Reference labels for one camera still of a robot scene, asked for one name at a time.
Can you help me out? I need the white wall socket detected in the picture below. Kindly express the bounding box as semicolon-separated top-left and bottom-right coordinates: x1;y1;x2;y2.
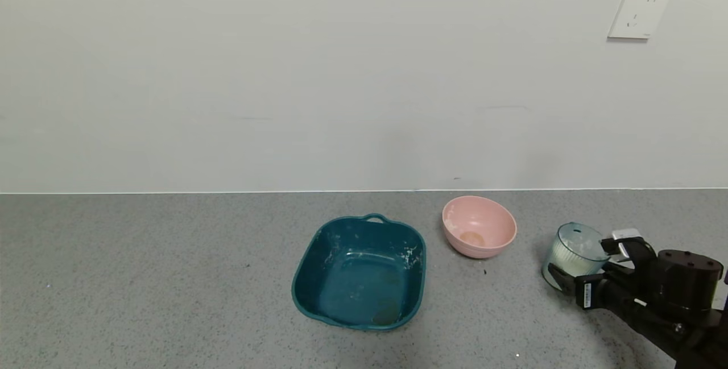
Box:
607;0;672;40

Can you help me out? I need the pale yellow powder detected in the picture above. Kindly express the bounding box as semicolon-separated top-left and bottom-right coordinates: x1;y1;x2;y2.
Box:
547;239;598;289

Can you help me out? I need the teal square plastic tray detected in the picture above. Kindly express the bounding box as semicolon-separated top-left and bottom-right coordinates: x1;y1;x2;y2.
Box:
291;213;427;331

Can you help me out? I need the ribbed transparent blue cup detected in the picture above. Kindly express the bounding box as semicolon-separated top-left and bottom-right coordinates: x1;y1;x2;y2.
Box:
541;222;610;291

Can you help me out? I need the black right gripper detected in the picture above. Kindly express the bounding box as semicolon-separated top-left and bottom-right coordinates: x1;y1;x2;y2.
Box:
547;260;648;316

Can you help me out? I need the small white camera box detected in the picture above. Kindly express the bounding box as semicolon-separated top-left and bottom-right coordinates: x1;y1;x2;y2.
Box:
611;229;642;259

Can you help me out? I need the pink round bowl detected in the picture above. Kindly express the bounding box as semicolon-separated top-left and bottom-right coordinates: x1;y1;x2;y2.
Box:
442;196;518;259

